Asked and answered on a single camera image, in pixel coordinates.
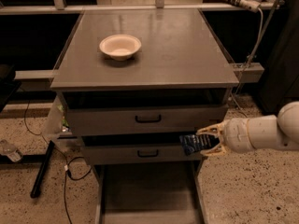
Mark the aluminium rail left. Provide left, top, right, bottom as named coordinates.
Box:
left=15, top=70, right=58, bottom=80

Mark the thin cable right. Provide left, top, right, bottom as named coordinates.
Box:
left=220, top=7, right=265, bottom=119

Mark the white paper bowl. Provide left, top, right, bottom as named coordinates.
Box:
left=99, top=35, right=142, bottom=61

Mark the grey drawer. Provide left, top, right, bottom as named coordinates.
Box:
left=95, top=161, right=206, bottom=224
left=81, top=133, right=203, bottom=165
left=64, top=90, right=228, bottom=136

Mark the grey drawer cabinet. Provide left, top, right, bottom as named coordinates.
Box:
left=50, top=8, right=240, bottom=224

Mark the middle grey drawer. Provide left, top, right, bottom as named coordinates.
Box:
left=81, top=133, right=203, bottom=165

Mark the black metal leg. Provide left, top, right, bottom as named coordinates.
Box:
left=30, top=141, right=55, bottom=199

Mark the aluminium rail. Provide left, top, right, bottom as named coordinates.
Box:
left=231, top=63, right=264, bottom=84
left=15, top=70, right=58, bottom=80

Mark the dark blue snack bar wrapper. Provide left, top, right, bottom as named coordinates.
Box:
left=179, top=134, right=220, bottom=156

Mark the bottom grey drawer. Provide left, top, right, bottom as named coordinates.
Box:
left=95, top=161, right=206, bottom=224

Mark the black floor cable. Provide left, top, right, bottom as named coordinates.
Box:
left=18, top=87, right=93, bottom=224

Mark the aluminium rail right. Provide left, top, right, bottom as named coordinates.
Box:
left=231, top=63, right=264, bottom=84

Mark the clear plastic bottle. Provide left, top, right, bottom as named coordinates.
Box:
left=0, top=139, right=22, bottom=162

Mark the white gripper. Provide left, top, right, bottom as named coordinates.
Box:
left=196, top=119, right=250, bottom=157

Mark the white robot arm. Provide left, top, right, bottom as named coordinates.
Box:
left=196, top=102, right=299, bottom=156

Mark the top grey drawer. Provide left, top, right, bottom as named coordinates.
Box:
left=64, top=90, right=228, bottom=136

